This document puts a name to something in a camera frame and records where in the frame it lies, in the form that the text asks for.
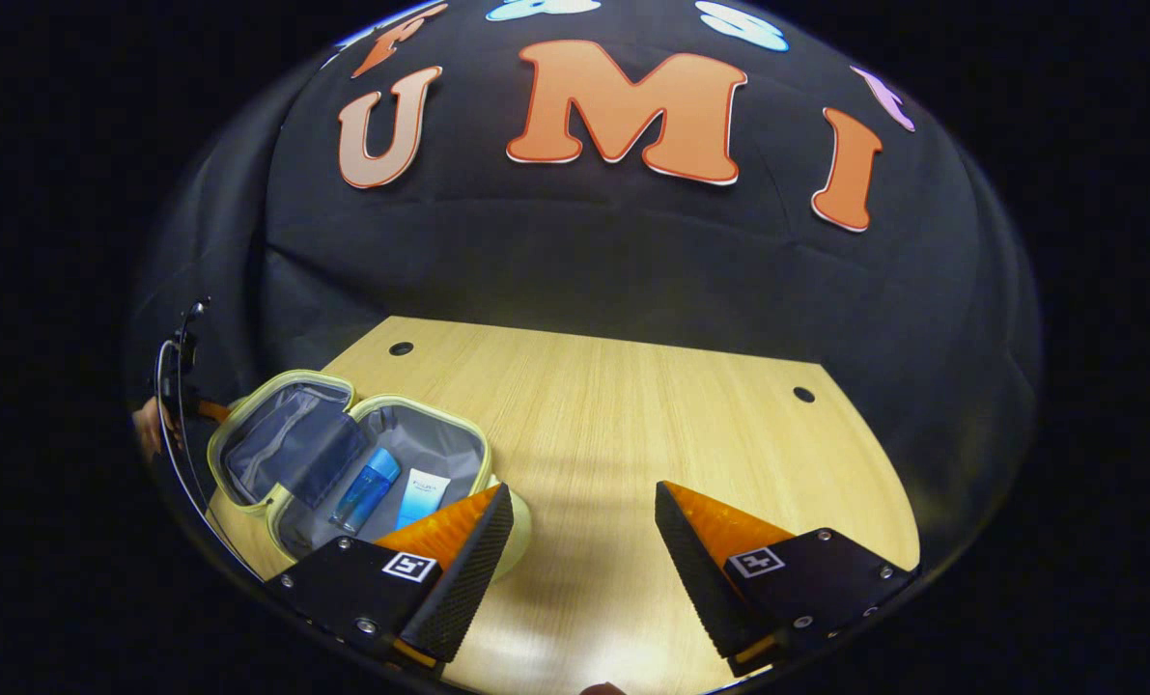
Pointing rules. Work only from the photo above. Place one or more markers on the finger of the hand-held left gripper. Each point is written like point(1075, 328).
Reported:
point(213, 411)

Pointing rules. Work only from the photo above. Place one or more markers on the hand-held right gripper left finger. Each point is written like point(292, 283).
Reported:
point(468, 579)

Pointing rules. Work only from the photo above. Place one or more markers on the blue skin care bottle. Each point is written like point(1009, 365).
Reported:
point(367, 487)

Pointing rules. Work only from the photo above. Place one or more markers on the white blue skin care tube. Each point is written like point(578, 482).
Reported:
point(422, 497)

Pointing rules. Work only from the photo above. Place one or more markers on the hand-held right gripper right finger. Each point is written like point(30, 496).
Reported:
point(700, 579)

